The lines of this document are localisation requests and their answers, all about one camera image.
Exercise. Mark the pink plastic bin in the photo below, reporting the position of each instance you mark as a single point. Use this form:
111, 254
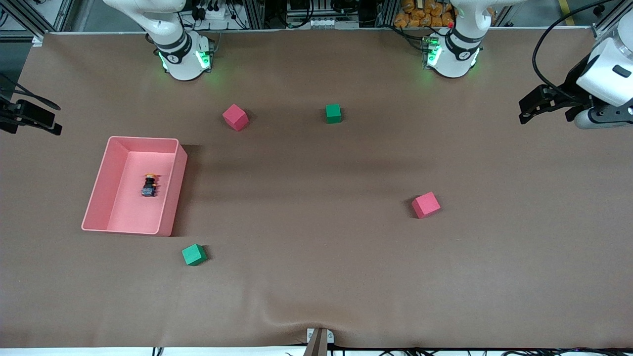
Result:
128, 207

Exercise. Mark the white terminal block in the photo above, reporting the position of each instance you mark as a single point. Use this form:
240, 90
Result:
331, 23

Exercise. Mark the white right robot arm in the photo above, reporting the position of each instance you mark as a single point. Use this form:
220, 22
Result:
173, 49

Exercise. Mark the pile of orange snack bags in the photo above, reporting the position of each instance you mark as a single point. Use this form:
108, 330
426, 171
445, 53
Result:
420, 17

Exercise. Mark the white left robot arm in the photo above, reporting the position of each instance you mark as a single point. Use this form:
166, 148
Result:
457, 49

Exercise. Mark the metal mat clamp bracket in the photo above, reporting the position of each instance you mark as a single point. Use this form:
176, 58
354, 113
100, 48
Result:
319, 343

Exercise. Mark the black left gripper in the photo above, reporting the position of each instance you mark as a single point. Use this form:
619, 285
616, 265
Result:
575, 82

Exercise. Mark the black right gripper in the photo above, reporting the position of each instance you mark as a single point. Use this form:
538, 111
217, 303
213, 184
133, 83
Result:
6, 117

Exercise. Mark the brown table mat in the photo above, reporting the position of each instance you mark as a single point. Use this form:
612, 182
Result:
316, 247

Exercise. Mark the small orange-capped bottle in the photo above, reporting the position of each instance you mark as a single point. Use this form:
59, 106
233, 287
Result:
149, 189

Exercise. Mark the pink foam cube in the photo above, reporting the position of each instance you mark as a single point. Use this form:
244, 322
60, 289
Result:
235, 117
426, 205

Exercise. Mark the green foam cube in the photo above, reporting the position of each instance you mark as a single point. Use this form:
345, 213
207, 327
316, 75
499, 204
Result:
333, 113
193, 255

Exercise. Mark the aluminium frame profile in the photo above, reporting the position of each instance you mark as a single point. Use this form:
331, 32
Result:
37, 38
601, 30

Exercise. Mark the white power strip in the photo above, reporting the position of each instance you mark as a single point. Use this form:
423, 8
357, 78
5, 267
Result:
215, 14

